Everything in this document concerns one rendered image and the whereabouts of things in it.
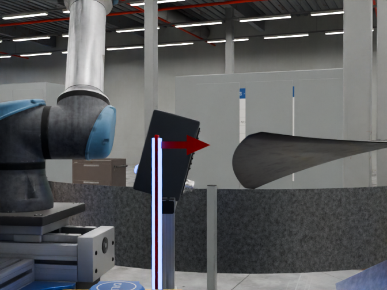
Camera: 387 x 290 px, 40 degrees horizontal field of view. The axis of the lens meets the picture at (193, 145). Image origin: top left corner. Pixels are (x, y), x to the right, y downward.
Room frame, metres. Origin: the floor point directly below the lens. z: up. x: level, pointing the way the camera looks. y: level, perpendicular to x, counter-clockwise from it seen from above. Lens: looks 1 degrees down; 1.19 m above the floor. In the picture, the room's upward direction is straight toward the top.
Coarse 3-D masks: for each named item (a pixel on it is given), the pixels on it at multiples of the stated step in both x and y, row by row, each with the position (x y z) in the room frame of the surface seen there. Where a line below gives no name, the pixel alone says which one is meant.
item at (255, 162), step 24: (240, 144) 0.57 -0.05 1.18; (264, 144) 0.56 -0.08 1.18; (288, 144) 0.56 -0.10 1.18; (312, 144) 0.56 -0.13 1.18; (336, 144) 0.56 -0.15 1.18; (360, 144) 0.56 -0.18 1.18; (384, 144) 0.57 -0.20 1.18; (240, 168) 0.66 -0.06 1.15; (264, 168) 0.67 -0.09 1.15; (288, 168) 0.70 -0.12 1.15
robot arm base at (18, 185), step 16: (0, 176) 1.09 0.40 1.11; (16, 176) 1.09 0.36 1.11; (32, 176) 1.10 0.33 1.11; (0, 192) 1.07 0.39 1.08; (16, 192) 1.08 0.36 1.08; (32, 192) 1.10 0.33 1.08; (48, 192) 1.13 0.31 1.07; (0, 208) 1.07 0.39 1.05; (16, 208) 1.07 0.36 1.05; (32, 208) 1.09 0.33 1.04; (48, 208) 1.12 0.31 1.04
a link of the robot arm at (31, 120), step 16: (0, 112) 1.09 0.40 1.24; (16, 112) 1.09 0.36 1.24; (32, 112) 1.10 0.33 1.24; (48, 112) 1.11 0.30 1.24; (0, 128) 1.09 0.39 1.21; (16, 128) 1.09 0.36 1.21; (32, 128) 1.09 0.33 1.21; (0, 144) 1.09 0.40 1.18; (16, 144) 1.09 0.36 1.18; (32, 144) 1.10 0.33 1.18; (0, 160) 1.09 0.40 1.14; (16, 160) 1.09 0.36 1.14; (32, 160) 1.11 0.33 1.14
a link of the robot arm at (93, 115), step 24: (72, 0) 1.27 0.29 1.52; (96, 0) 1.27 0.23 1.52; (72, 24) 1.24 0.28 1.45; (96, 24) 1.24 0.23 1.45; (72, 48) 1.21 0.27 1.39; (96, 48) 1.21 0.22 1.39; (72, 72) 1.18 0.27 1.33; (96, 72) 1.19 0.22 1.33; (72, 96) 1.13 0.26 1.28; (96, 96) 1.14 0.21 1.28; (48, 120) 1.10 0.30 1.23; (72, 120) 1.10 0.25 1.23; (96, 120) 1.11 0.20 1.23; (48, 144) 1.10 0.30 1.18; (72, 144) 1.10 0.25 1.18; (96, 144) 1.11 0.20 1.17
